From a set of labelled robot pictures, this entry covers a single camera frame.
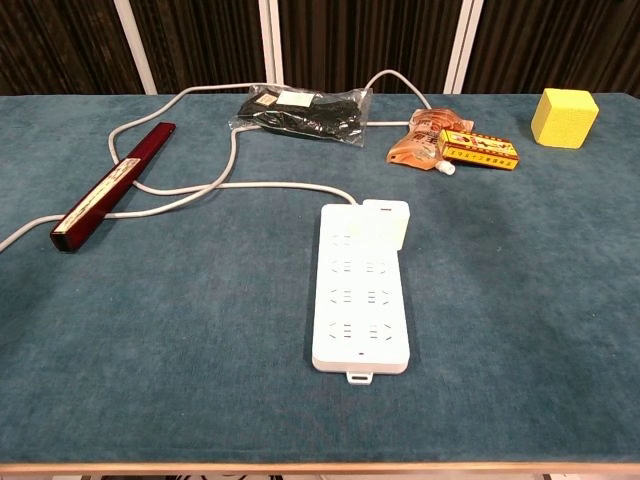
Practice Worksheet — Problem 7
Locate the white power adapter plug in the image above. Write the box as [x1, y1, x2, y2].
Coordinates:
[360, 199, 412, 250]

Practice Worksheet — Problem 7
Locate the white power strip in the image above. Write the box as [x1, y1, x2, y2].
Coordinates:
[311, 202, 412, 387]

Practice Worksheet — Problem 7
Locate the black item in clear bag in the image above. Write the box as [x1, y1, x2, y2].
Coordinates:
[228, 83, 374, 149]

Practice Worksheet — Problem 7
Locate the orange spout pouch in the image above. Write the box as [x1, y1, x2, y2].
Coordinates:
[384, 107, 475, 176]

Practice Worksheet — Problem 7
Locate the yellow red small box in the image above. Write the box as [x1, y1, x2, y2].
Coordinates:
[437, 128, 520, 172]

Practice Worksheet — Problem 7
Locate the teal table cloth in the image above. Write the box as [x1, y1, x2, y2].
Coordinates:
[0, 91, 640, 466]

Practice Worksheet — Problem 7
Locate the dark red long box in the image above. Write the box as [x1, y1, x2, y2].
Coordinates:
[49, 121, 177, 254]

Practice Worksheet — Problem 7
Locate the yellow sponge cube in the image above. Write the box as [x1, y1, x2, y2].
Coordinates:
[530, 87, 600, 150]

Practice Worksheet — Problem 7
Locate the white power strip cable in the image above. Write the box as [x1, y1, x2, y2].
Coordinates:
[0, 69, 432, 254]

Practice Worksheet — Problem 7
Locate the white partition frame post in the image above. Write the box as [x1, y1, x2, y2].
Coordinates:
[257, 0, 285, 86]
[112, 0, 159, 95]
[443, 0, 485, 94]

